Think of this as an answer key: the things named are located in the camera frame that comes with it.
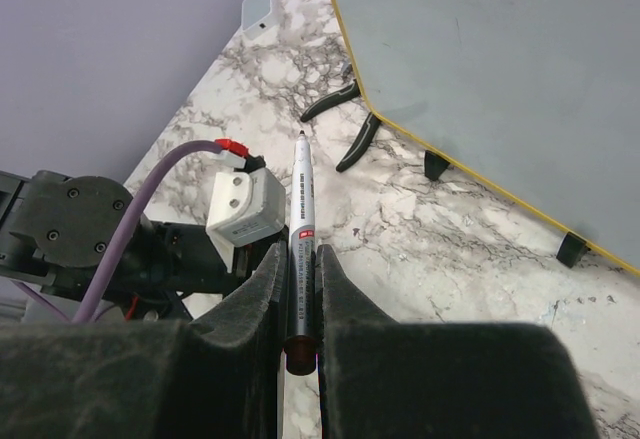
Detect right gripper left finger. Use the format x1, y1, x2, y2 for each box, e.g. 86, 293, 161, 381
1, 243, 287, 438

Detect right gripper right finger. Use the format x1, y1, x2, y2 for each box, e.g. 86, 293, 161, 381
316, 245, 598, 438

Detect white marker pen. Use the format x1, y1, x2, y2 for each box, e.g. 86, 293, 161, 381
284, 132, 317, 376

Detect yellow framed whiteboard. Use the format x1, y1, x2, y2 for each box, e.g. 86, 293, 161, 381
331, 0, 639, 271

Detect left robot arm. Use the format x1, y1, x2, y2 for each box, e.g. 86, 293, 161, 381
1, 171, 251, 319

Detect white square device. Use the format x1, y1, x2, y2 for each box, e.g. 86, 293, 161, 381
241, 0, 279, 40

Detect black handled pliers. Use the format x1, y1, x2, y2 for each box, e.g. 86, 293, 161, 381
298, 62, 382, 174

